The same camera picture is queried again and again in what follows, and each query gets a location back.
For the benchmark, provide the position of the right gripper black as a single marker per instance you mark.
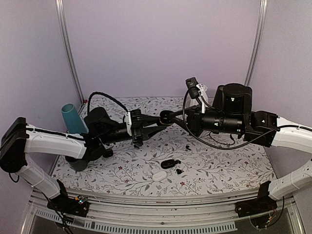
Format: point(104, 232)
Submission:
point(193, 115)

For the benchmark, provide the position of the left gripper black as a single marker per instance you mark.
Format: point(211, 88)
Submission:
point(137, 127)

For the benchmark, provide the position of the black round earbud case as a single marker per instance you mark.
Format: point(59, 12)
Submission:
point(165, 119)

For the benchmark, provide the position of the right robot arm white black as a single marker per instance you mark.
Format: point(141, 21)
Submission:
point(231, 113)

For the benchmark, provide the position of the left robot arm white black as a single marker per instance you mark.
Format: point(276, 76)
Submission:
point(21, 139)

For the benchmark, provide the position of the black open oval case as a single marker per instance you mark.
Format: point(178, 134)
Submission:
point(170, 163)

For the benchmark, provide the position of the white earbud case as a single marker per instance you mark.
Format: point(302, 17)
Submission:
point(159, 176)

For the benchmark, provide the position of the white ribbed vase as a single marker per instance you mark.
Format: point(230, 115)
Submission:
point(203, 98)

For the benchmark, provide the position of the floral table mat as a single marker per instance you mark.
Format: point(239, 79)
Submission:
point(206, 170)

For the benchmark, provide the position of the black cylinder tube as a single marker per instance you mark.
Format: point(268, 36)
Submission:
point(218, 98)

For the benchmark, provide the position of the black earbud front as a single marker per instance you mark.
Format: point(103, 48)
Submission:
point(179, 171)

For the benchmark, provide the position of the teal cup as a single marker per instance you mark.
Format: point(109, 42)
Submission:
point(73, 120)

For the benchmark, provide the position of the dark grey mug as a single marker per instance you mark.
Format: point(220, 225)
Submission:
point(77, 165)

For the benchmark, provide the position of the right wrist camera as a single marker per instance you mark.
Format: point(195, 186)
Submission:
point(193, 92)

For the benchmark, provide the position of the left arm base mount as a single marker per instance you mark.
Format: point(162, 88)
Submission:
point(71, 206)

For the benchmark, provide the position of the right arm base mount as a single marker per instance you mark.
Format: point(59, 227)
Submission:
point(262, 203)

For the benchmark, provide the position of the right metal corner post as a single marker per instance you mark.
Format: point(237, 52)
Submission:
point(257, 41)

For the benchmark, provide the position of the metal corner post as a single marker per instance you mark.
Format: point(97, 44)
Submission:
point(257, 41)
point(68, 49)

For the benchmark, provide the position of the left metal corner post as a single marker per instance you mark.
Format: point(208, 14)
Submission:
point(68, 49)

